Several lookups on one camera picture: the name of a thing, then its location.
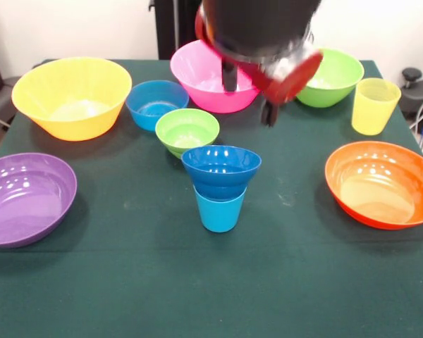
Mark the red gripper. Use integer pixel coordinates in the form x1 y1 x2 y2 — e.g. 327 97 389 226
195 6 324 128

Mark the large green plastic bowl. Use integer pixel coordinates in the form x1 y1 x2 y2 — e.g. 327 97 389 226
295 48 365 108

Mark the small dark blue bowl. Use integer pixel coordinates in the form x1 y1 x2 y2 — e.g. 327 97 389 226
180 144 262 202

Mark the light blue plastic cup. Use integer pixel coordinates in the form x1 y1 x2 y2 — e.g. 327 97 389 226
192 184 247 233

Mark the translucent yellow plastic cup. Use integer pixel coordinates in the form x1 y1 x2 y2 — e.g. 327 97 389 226
350 77 402 136

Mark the large pink plastic bowl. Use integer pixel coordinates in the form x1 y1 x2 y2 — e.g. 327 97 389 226
169 39 262 114

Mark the small green plastic bowl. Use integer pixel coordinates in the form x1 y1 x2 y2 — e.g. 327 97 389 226
154 108 221 159

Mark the translucent light blue bowl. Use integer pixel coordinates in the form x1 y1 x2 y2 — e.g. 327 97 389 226
125 80 190 132

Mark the shallow orange plastic bowl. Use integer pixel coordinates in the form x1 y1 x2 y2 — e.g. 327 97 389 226
324 141 423 231

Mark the black knob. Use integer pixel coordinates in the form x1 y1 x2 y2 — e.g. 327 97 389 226
401 68 423 89

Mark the black round base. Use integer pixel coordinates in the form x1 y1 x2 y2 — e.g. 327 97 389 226
398 77 423 124

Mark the large yellow plastic bowl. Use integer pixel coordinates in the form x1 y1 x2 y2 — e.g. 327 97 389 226
11 56 133 142

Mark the dark green tablecloth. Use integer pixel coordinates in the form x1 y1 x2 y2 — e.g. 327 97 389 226
0 58 423 338

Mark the shallow purple plastic bowl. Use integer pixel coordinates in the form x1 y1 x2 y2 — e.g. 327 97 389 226
0 152 78 249

